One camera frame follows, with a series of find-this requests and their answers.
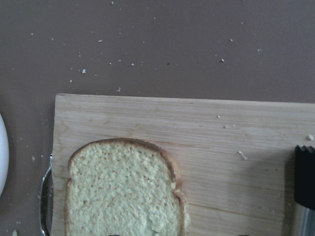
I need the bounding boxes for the white round plate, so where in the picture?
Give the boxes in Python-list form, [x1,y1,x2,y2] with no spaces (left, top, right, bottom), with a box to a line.
[0,116,9,194]

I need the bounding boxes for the wooden cutting board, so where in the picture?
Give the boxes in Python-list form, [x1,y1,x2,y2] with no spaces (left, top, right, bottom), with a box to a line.
[51,94,315,236]

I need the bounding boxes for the black metal tongs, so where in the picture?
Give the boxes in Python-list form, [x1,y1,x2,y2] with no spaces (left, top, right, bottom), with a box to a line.
[292,146,315,236]

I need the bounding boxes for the bread slice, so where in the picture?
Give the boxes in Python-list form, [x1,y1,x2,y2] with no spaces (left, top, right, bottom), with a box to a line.
[65,138,190,236]

